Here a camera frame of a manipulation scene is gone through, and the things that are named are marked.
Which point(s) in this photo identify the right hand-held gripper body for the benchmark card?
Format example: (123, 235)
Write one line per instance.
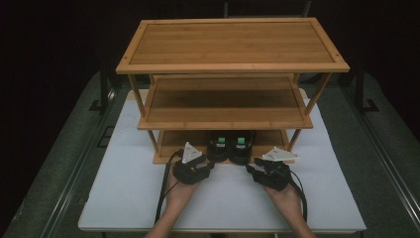
(274, 175)

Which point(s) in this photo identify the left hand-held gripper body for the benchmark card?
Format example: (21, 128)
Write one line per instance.
(189, 172)

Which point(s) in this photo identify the three-tier wooden shelf rack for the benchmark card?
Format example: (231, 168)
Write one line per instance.
(231, 43)

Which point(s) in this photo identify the person's left hand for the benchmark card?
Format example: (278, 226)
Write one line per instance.
(181, 193)

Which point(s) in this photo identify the person's right hand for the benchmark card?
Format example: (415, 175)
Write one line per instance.
(285, 200)

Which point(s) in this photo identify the dark metal stand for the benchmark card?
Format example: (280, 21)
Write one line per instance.
(103, 89)
(363, 89)

